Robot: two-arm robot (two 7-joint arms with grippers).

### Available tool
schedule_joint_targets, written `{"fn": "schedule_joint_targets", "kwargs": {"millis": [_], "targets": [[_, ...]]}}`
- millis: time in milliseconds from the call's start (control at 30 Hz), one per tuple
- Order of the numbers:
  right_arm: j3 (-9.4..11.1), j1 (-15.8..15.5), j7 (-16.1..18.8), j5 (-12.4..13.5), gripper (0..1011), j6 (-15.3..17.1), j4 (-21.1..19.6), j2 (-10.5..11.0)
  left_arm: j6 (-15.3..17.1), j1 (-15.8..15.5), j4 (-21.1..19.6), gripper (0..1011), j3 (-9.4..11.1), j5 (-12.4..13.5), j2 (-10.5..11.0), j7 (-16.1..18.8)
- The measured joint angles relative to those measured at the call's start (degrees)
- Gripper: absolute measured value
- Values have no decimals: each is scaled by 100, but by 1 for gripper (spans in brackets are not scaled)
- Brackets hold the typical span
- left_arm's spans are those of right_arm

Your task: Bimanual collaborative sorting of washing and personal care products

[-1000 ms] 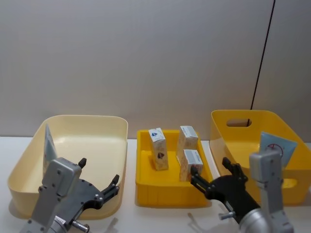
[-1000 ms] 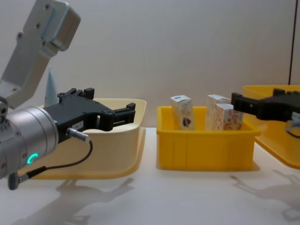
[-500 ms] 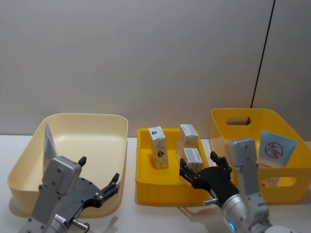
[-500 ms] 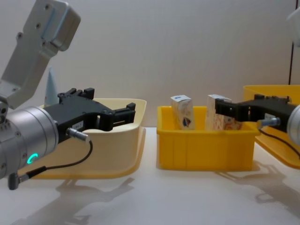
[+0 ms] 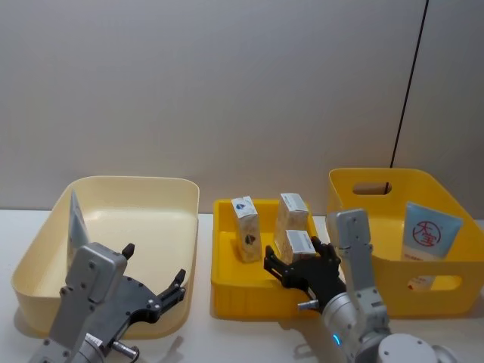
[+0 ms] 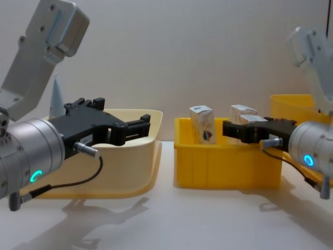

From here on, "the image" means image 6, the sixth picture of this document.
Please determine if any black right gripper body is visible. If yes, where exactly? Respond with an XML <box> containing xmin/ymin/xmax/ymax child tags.
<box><xmin>259</xmin><ymin>121</ymin><xmax>298</xmax><ymax>153</ymax></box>

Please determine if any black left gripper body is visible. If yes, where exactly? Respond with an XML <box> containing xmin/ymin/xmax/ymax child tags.
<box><xmin>48</xmin><ymin>109</ymin><xmax>129</xmax><ymax>160</ymax></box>

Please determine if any yellow plastic bin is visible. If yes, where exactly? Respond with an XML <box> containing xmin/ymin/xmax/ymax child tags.
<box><xmin>173</xmin><ymin>117</ymin><xmax>283</xmax><ymax>189</ymax></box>
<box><xmin>270</xmin><ymin>94</ymin><xmax>333</xmax><ymax>187</ymax></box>

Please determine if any pale blue pointed carton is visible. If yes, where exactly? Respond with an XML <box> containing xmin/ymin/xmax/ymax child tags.
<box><xmin>49</xmin><ymin>72</ymin><xmax>66</xmax><ymax>117</ymax></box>

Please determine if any cream plastic bin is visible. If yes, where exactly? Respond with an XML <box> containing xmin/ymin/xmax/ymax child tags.
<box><xmin>33</xmin><ymin>108</ymin><xmax>164</xmax><ymax>200</ymax></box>

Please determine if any silver carton with printed picture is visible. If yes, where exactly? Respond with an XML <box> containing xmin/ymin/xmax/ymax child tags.
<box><xmin>189</xmin><ymin>105</ymin><xmax>217</xmax><ymax>145</ymax></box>

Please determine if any dark right wrist cable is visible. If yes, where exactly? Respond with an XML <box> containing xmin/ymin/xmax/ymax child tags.
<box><xmin>259</xmin><ymin>137</ymin><xmax>330</xmax><ymax>200</ymax></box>

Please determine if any dark wrist cable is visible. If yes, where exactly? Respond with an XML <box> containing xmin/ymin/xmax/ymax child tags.
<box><xmin>259</xmin><ymin>137</ymin><xmax>330</xmax><ymax>200</ymax></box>
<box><xmin>8</xmin><ymin>142</ymin><xmax>104</xmax><ymax>211</ymax></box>

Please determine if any dark left wrist cable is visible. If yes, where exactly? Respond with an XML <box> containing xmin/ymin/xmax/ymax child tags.
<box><xmin>8</xmin><ymin>142</ymin><xmax>104</xmax><ymax>211</ymax></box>

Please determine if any thin dark hanging cable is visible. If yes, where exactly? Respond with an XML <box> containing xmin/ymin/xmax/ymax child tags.
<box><xmin>325</xmin><ymin>0</ymin><xmax>330</xmax><ymax>36</ymax></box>

